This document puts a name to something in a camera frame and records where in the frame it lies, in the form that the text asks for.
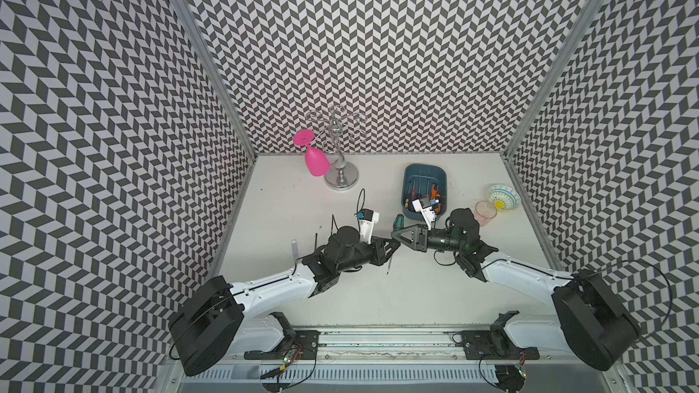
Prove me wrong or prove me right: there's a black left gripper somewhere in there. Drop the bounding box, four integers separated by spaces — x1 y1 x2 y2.
337 235 402 273

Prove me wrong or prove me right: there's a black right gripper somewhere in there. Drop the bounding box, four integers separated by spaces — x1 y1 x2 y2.
390 223 463 253

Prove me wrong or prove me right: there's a black yellow grip screwdriver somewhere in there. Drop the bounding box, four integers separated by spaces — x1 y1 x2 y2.
403 180 412 209

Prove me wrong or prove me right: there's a black orange collar screwdriver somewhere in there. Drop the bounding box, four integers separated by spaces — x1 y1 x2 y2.
430 184 441 203

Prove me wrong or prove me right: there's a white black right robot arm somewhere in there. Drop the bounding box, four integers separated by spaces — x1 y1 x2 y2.
391 209 642 371

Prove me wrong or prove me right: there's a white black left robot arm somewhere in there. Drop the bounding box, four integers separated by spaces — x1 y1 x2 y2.
169 227 400 377

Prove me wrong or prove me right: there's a teal plastic storage box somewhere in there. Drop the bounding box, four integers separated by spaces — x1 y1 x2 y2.
400 164 448 222

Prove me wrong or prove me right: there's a pink transparent plastic cup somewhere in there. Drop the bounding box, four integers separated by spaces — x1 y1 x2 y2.
473 200 498 227

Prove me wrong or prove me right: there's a chrome glass holder stand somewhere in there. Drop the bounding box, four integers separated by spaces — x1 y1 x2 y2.
306 105 364 192

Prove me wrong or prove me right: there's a patterned ceramic bowl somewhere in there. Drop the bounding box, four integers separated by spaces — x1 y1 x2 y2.
486 184 522 212

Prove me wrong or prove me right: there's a pink plastic wine glass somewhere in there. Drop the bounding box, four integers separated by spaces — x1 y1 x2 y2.
293 129 331 178

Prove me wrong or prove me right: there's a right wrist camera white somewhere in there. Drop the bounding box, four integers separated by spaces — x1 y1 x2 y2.
412 196 441 230

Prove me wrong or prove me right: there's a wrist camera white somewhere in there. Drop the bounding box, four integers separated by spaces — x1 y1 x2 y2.
357 209 380 244
412 196 441 230

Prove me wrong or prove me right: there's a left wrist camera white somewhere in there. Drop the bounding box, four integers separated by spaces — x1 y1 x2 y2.
357 209 380 244

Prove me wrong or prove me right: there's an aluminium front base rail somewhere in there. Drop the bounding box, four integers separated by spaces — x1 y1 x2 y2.
154 326 633 392

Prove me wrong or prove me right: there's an aluminium right corner post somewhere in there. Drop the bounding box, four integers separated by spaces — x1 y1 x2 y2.
502 0 605 162

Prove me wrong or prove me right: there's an aluminium corner post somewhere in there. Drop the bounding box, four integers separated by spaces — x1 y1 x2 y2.
169 0 258 160
502 0 605 162

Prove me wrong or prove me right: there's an aluminium left corner post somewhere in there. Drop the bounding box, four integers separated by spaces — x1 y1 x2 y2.
169 0 258 160

